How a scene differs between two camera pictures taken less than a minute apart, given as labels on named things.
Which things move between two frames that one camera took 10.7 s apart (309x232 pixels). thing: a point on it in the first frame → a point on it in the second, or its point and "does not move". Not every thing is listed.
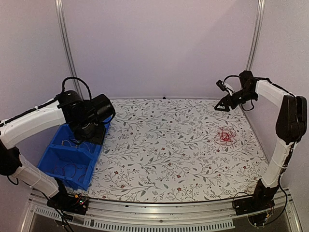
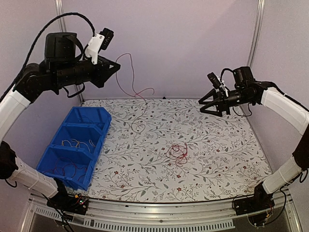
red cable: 226,136 → 178,152
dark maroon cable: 70,170 → 62,161
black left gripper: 98,139 → 104,73
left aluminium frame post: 59,9 does not move
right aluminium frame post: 261,5 does not move
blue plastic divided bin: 73,162 does not move
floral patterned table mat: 175,150 does not move
